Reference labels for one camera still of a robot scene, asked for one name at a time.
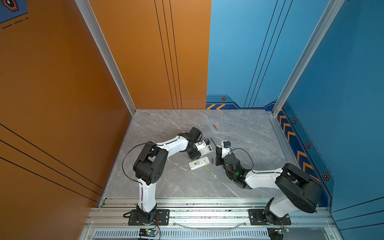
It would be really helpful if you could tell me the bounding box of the right aluminium corner post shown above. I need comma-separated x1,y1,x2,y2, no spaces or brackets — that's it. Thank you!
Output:
272,0,345,118

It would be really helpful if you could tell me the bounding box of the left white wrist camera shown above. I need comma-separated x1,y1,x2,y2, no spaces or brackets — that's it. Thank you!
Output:
203,139,210,146

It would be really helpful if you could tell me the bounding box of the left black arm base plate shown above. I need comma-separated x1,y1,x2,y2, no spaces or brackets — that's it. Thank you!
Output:
128,210,170,226

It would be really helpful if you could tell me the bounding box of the aluminium corner post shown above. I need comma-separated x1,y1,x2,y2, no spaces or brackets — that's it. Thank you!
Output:
75,0,137,116
272,0,345,118

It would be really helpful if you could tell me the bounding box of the left green circuit board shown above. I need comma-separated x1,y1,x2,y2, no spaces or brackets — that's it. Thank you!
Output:
139,228,160,240

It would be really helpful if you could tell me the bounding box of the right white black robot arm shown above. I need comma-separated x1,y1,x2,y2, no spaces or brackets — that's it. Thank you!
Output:
216,146,323,225

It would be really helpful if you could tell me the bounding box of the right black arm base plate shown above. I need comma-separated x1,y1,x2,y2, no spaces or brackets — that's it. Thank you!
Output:
248,209,292,226

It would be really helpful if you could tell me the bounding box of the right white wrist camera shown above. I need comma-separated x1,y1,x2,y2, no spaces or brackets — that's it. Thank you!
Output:
222,141,232,158

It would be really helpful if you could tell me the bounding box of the right small circuit board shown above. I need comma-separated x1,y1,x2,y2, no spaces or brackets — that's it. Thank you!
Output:
275,226,290,236

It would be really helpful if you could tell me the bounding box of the aluminium front rail frame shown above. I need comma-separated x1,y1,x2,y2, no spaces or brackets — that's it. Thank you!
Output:
80,198,342,240

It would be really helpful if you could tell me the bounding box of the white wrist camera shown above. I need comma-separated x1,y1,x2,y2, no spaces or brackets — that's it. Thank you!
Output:
222,141,232,158
203,139,210,146

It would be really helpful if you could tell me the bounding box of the left aluminium corner post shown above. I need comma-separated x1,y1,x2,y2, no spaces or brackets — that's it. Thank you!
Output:
75,0,137,116

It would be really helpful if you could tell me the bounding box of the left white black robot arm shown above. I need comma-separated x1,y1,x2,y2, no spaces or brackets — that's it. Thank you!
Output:
133,127,202,224

